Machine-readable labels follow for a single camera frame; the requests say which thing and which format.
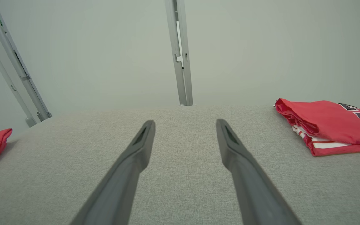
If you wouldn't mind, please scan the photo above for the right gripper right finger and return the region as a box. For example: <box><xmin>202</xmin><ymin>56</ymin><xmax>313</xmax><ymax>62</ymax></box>
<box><xmin>216</xmin><ymin>119</ymin><xmax>303</xmax><ymax>225</ymax></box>

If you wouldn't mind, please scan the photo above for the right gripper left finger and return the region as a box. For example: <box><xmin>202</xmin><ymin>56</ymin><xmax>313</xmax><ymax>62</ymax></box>
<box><xmin>70</xmin><ymin>120</ymin><xmax>156</xmax><ymax>225</ymax></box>

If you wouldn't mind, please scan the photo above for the red white striped jersey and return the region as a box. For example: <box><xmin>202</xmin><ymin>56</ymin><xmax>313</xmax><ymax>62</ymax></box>
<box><xmin>274</xmin><ymin>98</ymin><xmax>360</xmax><ymax>157</ymax></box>

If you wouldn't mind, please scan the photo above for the grey partition post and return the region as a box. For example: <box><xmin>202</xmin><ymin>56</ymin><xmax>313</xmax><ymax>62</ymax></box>
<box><xmin>164</xmin><ymin>0</ymin><xmax>194</xmax><ymax>106</ymax></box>
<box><xmin>0</xmin><ymin>0</ymin><xmax>53</xmax><ymax>128</ymax></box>

